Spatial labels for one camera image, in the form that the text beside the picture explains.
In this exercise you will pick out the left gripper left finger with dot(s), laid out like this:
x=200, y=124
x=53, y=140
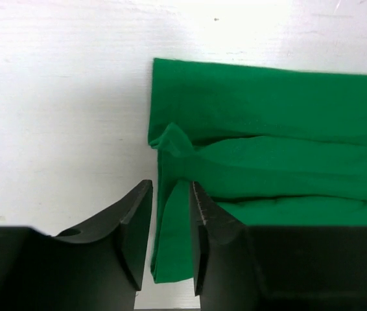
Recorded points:
x=108, y=250

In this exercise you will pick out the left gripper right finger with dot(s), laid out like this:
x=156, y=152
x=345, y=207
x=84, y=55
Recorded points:
x=210, y=225

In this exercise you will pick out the green polo shirt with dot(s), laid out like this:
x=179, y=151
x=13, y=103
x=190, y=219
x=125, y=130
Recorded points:
x=270, y=146

